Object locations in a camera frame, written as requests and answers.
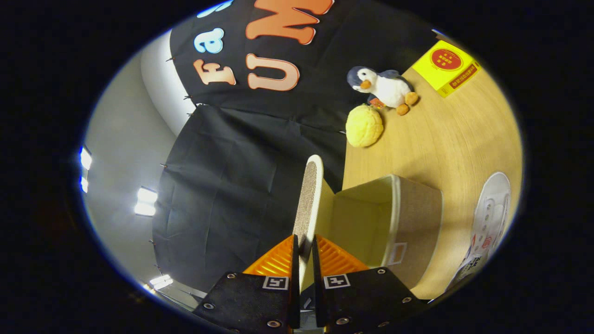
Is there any yellow round plush toy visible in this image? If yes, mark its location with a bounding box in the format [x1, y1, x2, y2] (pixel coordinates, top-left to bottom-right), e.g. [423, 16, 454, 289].
[345, 104, 385, 148]

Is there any yellow book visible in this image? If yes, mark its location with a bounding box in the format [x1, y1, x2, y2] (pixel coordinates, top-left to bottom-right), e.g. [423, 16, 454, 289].
[412, 40, 481, 98]

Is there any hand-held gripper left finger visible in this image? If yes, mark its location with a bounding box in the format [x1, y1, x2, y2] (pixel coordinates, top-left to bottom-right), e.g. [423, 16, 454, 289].
[193, 234, 300, 334]

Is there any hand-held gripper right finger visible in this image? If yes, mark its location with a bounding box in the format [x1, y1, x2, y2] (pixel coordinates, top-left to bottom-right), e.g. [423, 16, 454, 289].
[311, 234, 428, 334]

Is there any beige fabric storage box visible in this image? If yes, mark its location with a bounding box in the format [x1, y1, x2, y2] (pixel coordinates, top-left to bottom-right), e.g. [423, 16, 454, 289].
[320, 174, 444, 300]

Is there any row of black cloth clips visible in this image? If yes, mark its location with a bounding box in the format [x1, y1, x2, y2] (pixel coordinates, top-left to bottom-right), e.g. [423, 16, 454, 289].
[148, 56, 194, 270]

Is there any penguin plush toy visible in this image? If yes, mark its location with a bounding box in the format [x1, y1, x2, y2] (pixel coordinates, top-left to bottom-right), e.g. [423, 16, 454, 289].
[347, 65, 420, 116]

